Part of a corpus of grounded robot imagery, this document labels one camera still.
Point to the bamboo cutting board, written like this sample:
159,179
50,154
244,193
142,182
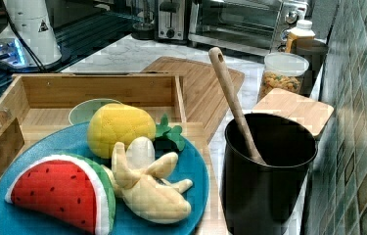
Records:
203,97

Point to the clear cereal jar white lid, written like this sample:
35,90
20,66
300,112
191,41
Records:
284,71

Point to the plush yellow pineapple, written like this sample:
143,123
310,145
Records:
122,123

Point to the wooden spoon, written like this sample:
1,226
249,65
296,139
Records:
219,65

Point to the blue round plate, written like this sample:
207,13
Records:
73,140

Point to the silver toaster oven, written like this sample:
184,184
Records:
256,27

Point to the dark appliance base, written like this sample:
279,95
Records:
143,20

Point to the plush peeled banana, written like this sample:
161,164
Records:
146,191

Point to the pale green bowl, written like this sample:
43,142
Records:
86,110

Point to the small bamboo lid board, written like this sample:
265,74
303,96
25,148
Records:
311,114

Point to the orange juice bottle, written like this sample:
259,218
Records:
302,30

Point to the bamboo drawer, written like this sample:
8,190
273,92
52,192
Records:
47,98

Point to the silver black toaster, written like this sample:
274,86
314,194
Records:
172,19

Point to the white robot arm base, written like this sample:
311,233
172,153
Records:
28,41

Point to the black utensil holder cup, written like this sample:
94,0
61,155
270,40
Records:
258,199

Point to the plush watermelon slice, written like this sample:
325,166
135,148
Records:
73,189

